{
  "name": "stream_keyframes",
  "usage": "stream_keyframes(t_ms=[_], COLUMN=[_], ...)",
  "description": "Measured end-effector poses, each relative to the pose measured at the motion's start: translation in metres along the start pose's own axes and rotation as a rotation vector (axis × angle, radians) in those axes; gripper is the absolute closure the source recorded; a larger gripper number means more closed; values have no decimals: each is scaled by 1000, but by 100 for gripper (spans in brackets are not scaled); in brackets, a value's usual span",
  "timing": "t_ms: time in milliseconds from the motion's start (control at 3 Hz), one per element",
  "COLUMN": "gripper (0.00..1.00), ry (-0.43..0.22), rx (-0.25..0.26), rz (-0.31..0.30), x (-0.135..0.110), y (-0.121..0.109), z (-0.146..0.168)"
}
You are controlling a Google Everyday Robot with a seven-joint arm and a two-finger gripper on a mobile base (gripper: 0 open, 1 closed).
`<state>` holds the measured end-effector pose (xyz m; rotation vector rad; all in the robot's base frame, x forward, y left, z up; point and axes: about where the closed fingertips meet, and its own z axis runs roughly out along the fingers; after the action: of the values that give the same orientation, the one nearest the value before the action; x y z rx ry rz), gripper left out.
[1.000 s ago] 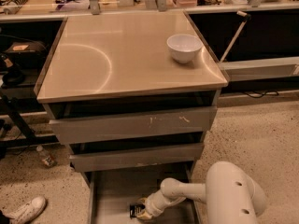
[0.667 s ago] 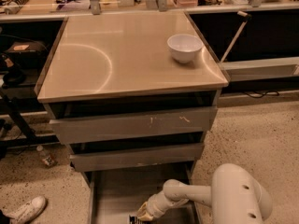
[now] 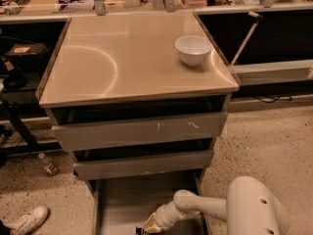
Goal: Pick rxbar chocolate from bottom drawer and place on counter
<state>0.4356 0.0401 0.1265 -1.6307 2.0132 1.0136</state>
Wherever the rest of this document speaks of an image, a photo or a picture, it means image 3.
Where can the grey top drawer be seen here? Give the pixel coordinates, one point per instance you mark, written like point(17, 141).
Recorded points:
point(139, 131)

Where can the black metal stand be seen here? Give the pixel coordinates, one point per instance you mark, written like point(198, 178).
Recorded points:
point(31, 144)

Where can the black bag with label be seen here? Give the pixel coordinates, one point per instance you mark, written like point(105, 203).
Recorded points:
point(29, 57)

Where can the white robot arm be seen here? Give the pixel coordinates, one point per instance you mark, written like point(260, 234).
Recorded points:
point(250, 208)

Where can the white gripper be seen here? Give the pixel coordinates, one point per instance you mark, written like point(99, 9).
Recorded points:
point(161, 217)

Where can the white bowl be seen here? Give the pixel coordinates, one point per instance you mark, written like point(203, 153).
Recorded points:
point(192, 50)

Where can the black rxbar chocolate bar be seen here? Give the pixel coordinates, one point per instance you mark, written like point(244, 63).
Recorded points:
point(141, 231)

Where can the grey open bottom drawer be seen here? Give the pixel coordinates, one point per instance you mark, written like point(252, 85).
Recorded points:
point(122, 204)

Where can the white sneaker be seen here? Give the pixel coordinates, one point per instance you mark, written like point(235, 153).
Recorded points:
point(29, 222)

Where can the plastic water bottle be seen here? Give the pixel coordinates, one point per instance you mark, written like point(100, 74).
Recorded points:
point(48, 164)

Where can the grey drawer cabinet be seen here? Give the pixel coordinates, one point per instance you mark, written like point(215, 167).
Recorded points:
point(126, 66)

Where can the grey middle drawer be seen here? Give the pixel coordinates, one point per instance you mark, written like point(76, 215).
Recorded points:
point(146, 165)

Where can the black headphones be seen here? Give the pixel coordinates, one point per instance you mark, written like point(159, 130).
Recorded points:
point(15, 79)

